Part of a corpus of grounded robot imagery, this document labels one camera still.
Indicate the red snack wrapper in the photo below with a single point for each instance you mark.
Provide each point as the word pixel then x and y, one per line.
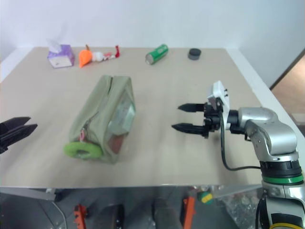
pixel 117 51

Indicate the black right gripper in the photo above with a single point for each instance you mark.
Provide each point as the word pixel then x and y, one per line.
pixel 210 117

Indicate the white and red small toy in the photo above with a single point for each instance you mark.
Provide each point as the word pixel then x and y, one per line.
pixel 98 56

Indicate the olive green fabric pouch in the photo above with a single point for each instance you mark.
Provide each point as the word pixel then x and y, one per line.
pixel 107 114

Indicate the black round puck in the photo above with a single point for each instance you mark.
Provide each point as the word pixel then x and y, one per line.
pixel 194 54

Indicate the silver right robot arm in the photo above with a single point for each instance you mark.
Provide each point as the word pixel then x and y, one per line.
pixel 269 130

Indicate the purple tissue box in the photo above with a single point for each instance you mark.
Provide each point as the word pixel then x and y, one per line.
pixel 60 56

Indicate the orange clamp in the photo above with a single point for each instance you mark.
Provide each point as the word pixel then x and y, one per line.
pixel 79 215
pixel 189 212

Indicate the green soda can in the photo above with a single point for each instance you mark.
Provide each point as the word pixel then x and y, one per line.
pixel 156 54

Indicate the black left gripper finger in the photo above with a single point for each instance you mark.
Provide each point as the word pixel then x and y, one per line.
pixel 16 137
pixel 12 124

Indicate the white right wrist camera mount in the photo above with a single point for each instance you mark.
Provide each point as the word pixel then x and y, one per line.
pixel 220 94

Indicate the green and yellow round object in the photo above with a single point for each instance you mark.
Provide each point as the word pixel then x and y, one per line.
pixel 205 197

